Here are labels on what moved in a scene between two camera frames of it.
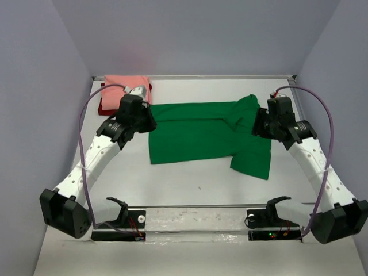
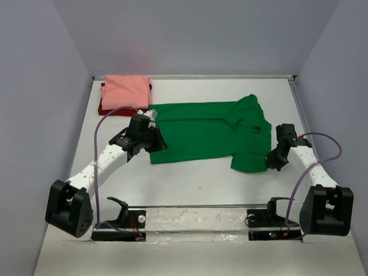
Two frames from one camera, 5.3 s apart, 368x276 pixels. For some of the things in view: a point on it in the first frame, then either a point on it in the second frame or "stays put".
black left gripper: (153, 123) -> (160, 144)
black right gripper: (257, 127) -> (272, 164)
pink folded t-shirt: (111, 96) stays put
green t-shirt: (187, 131) stays put
